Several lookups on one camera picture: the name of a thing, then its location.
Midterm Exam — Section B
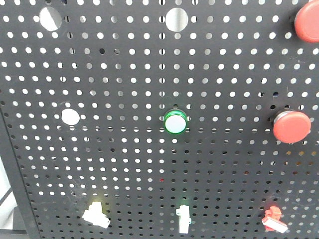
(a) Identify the yellow-lit toggle switch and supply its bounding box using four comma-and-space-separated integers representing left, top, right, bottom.
82, 202, 111, 229

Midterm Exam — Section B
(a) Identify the red toggle switch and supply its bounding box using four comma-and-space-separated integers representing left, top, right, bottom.
262, 206, 288, 234

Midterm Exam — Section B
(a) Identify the green illuminated push button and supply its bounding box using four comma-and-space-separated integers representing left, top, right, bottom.
163, 108, 188, 134

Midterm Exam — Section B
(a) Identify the black perforated pegboard panel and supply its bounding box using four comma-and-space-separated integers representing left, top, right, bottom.
0, 0, 319, 239

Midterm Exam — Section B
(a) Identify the red mushroom button lower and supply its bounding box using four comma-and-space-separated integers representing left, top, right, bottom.
269, 107, 312, 144

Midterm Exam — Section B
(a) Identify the red mushroom button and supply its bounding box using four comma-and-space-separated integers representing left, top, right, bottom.
269, 107, 312, 144
292, 0, 319, 43

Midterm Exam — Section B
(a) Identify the red mushroom button upper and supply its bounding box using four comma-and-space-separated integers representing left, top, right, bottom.
292, 0, 319, 43

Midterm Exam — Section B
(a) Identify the black box on desk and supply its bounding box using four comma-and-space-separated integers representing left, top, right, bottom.
0, 207, 29, 239

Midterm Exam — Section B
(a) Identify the green-lit white toggle switch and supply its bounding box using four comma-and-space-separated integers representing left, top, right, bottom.
175, 205, 192, 234

